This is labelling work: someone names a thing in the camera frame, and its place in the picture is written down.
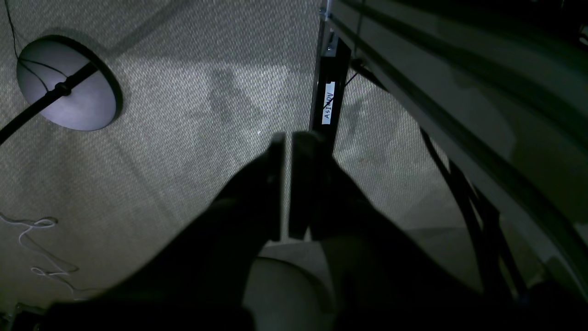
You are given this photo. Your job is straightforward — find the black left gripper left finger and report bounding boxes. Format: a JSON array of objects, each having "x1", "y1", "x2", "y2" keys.
[{"x1": 46, "y1": 132, "x2": 285, "y2": 331}]

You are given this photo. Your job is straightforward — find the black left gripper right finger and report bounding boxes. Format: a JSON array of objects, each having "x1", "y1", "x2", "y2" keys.
[{"x1": 290, "y1": 131, "x2": 518, "y2": 331}]

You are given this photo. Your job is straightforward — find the black labelled table leg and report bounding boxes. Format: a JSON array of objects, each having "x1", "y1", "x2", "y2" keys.
[{"x1": 309, "y1": 33, "x2": 351, "y2": 153}]

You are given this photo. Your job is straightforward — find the round lamp stand base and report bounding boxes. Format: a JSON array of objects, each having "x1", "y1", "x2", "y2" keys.
[{"x1": 17, "y1": 35, "x2": 124, "y2": 131}]

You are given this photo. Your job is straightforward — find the black lamp stand pole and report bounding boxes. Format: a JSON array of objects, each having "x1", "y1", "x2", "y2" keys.
[{"x1": 0, "y1": 63, "x2": 97, "y2": 145}]

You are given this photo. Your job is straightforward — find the white thin cable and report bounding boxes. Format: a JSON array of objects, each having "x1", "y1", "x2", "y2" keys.
[{"x1": 0, "y1": 214, "x2": 88, "y2": 295}]

